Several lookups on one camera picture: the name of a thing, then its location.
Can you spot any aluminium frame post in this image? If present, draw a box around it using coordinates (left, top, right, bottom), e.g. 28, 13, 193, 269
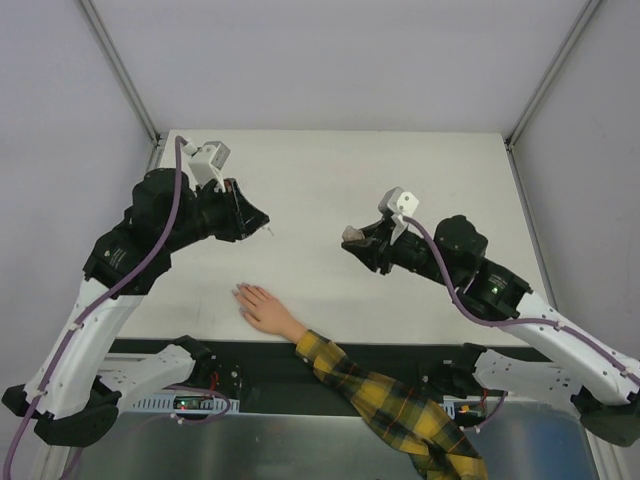
503, 0, 606, 146
75, 0, 161, 145

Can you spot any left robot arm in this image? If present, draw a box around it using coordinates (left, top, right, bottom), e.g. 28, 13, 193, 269
2, 168, 270, 448

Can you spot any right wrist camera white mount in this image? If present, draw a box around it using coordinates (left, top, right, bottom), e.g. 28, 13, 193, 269
378, 187, 419, 245

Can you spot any yellow plaid sleeve forearm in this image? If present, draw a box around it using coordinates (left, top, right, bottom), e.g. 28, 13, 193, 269
296, 330, 489, 479

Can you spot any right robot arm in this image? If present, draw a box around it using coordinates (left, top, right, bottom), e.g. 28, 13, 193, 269
341, 215, 639, 447

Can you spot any left aluminium frame post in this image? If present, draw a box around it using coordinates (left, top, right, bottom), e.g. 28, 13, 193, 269
75, 0, 161, 145

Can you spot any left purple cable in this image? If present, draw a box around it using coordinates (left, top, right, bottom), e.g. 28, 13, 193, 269
4, 136, 194, 480

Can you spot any right aluminium frame post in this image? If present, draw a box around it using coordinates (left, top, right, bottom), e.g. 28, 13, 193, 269
503, 0, 606, 146

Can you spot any glitter nail polish bottle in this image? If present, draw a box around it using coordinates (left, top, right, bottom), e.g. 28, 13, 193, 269
342, 225, 366, 243

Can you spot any mannequin hand with painted nails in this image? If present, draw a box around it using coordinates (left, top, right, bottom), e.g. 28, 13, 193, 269
233, 283, 307, 344

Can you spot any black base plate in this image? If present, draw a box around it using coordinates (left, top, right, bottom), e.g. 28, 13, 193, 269
127, 338, 549, 416

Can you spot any green circuit board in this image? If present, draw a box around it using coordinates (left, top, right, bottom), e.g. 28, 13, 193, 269
173, 396, 215, 411

